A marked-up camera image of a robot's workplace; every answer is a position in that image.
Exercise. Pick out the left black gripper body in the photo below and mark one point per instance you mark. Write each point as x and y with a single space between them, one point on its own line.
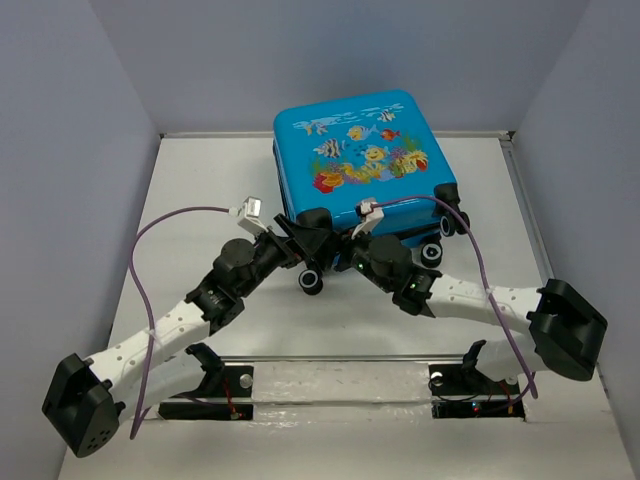
269 254

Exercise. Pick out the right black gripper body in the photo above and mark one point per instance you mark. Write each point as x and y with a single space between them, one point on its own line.
359 256

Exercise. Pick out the blue hard-shell suitcase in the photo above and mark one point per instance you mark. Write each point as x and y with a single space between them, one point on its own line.
336 154

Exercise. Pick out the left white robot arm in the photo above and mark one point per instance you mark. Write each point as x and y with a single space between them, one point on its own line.
89 398

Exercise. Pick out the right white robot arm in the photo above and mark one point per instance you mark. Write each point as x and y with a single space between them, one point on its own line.
549 328

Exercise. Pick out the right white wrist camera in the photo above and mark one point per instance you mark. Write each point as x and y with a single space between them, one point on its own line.
370 214

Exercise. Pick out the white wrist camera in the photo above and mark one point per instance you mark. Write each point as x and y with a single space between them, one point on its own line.
250 212
370 214

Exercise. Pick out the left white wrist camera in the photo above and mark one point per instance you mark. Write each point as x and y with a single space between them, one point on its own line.
250 212

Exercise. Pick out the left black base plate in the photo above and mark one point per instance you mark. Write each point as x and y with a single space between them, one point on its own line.
226 399

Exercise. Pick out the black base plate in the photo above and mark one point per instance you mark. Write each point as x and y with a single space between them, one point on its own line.
459 394
226 399

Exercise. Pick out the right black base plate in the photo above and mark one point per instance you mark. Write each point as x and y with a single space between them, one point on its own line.
459 394

